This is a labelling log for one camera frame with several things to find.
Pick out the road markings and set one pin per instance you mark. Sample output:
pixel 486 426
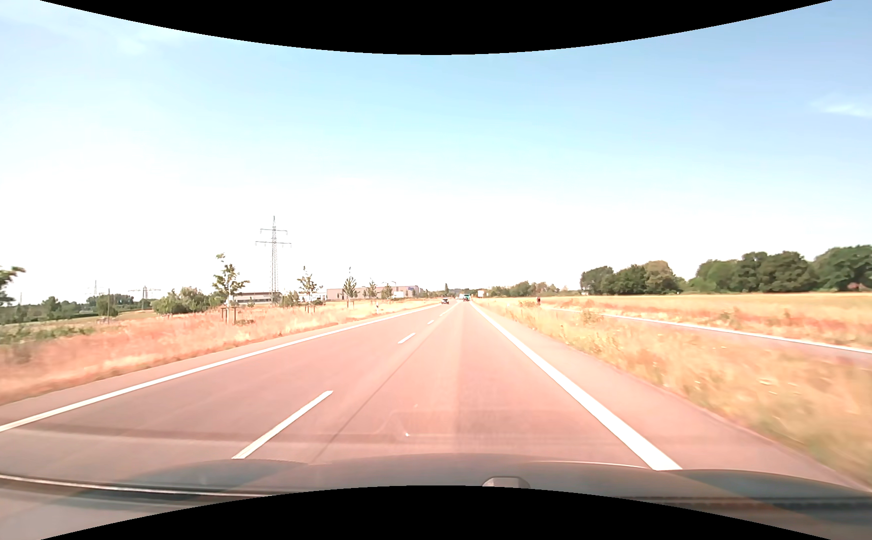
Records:
pixel 593 405

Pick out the wood of dark trees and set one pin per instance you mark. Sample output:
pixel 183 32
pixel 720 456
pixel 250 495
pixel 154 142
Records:
pixel 766 274

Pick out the distant row of trees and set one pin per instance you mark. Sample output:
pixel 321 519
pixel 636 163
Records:
pixel 522 289

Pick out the tall steel pylon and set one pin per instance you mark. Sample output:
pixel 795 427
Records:
pixel 273 259

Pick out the row of young trees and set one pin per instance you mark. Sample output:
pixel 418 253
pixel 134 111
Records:
pixel 228 283

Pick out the green bushes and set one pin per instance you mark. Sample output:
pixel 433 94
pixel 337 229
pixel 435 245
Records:
pixel 181 301

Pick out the dry grass verge with strip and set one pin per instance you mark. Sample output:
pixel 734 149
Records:
pixel 706 367

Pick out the dry yellow field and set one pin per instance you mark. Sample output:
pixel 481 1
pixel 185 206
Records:
pixel 781 311

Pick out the asphalt side path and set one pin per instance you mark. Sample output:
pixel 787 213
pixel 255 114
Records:
pixel 781 343

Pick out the grey asphalt road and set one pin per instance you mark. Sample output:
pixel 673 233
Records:
pixel 443 390

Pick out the long low building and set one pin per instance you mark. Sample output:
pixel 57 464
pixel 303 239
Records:
pixel 372 292

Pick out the car's own bonnet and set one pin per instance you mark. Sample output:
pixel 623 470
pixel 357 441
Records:
pixel 436 474

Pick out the small distant pylon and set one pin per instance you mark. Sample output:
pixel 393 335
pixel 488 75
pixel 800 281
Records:
pixel 143 294

